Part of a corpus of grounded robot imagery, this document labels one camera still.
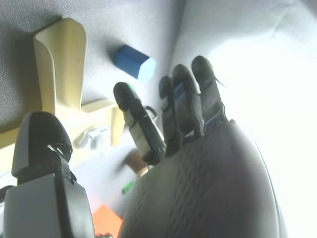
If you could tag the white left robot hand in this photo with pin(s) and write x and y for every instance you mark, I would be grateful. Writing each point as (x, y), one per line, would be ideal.
(198, 186)

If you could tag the white paper ball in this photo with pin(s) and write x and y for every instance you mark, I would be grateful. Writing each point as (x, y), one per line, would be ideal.
(90, 137)

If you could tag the cream plastic dustpan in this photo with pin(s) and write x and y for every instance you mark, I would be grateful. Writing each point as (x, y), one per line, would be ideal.
(67, 62)

